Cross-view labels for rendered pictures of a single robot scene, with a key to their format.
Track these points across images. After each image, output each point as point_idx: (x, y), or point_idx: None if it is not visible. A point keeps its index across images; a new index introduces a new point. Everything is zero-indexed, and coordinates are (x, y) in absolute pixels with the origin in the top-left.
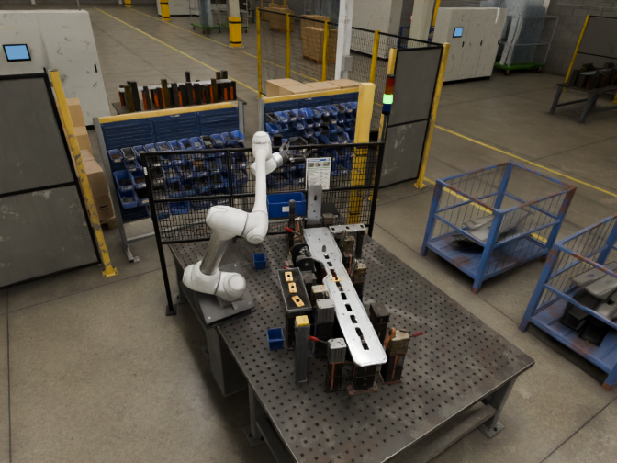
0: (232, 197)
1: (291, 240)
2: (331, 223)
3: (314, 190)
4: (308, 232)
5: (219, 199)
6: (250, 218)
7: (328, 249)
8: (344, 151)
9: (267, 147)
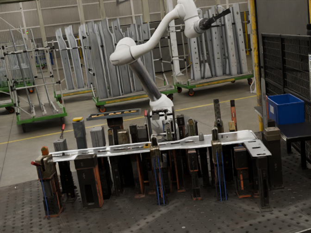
0: (283, 89)
1: None
2: (267, 140)
3: (262, 85)
4: (241, 132)
5: (281, 90)
6: (118, 46)
7: (203, 141)
8: None
9: (177, 7)
